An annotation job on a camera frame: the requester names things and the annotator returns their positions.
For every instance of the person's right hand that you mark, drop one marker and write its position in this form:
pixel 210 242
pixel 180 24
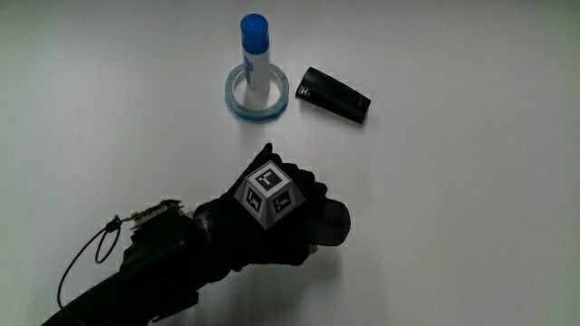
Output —
pixel 235 231

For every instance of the black computer mouse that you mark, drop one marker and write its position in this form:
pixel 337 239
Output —
pixel 336 223

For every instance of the wrist circuit board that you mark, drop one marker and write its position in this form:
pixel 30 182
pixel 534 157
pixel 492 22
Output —
pixel 156 211

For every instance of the clear tape roll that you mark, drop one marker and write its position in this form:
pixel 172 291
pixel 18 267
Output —
pixel 254 113

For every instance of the black rectangular case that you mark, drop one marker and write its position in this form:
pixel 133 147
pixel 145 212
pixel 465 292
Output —
pixel 333 95

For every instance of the blue capped glue stick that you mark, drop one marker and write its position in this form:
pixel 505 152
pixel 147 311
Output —
pixel 256 63

